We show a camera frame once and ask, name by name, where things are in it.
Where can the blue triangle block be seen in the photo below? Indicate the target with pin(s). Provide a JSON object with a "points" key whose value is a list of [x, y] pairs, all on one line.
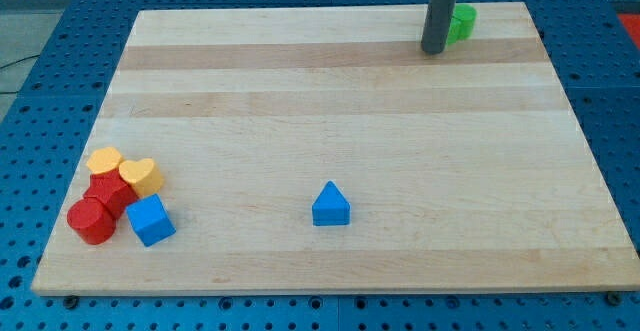
{"points": [[331, 208]]}

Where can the yellow hexagon block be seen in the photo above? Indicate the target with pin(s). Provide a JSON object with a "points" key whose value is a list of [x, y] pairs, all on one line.
{"points": [[104, 160]]}

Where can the red star block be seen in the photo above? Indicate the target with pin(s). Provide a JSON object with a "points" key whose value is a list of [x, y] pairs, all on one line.
{"points": [[112, 192]]}

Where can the blue cube block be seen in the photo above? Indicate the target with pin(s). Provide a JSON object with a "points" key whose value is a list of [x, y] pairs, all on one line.
{"points": [[150, 220]]}

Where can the red cylinder block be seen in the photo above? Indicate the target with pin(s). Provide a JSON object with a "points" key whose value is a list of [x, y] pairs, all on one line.
{"points": [[91, 221]]}

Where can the green block right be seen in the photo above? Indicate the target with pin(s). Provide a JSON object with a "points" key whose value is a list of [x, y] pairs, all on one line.
{"points": [[466, 15]]}

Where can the wooden board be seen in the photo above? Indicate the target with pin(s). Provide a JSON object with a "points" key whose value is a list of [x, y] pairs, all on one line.
{"points": [[466, 172]]}

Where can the green block behind rod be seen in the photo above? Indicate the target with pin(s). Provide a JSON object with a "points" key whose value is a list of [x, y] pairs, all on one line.
{"points": [[453, 32]]}

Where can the yellow heart block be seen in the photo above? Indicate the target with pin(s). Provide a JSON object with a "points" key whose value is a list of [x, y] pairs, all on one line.
{"points": [[143, 176]]}

